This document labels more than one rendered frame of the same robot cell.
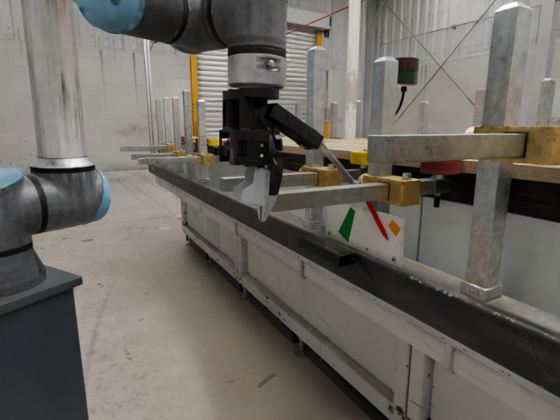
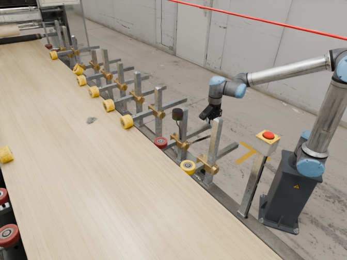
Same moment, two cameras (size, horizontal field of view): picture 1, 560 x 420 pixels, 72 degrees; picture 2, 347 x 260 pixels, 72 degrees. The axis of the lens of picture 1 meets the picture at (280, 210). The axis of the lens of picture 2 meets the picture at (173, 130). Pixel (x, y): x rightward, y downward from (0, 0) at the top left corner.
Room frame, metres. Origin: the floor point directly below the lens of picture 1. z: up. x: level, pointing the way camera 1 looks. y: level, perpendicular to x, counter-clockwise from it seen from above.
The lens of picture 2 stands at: (1.94, -0.49, 1.79)
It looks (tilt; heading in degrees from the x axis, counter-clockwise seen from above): 36 degrees down; 169
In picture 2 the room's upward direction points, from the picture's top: 2 degrees clockwise
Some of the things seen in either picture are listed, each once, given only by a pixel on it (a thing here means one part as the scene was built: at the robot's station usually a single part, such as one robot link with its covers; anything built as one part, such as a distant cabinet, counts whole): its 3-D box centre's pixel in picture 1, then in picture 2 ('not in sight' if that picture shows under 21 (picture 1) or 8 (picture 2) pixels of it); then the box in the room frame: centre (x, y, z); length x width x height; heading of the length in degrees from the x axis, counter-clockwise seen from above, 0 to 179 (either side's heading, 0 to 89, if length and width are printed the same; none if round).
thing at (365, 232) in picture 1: (358, 228); (187, 156); (0.82, -0.17, 0.75); 0.26 x 0.01 x 0.10; 28
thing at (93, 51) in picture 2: not in sight; (97, 74); (-0.29, -0.80, 0.87); 0.03 x 0.03 x 0.48; 28
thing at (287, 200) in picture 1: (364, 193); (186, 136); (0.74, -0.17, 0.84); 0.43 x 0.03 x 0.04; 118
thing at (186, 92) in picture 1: (188, 135); not in sight; (2.13, 0.50, 0.93); 0.03 x 0.03 x 0.48; 28
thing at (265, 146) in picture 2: not in sight; (265, 143); (1.26, 0.03, 1.18); 0.07 x 0.07 x 0.08; 28
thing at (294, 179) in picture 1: (303, 179); (212, 159); (0.97, -0.06, 0.84); 0.43 x 0.03 x 0.04; 118
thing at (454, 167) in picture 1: (438, 181); (160, 147); (0.84, -0.35, 0.85); 0.08 x 0.08 x 0.11
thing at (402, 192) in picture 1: (387, 188); (179, 142); (0.79, -0.22, 0.85); 0.13 x 0.06 x 0.05; 28
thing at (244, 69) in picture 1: (257, 75); (214, 98); (0.63, 0.03, 1.05); 0.10 x 0.09 x 0.05; 28
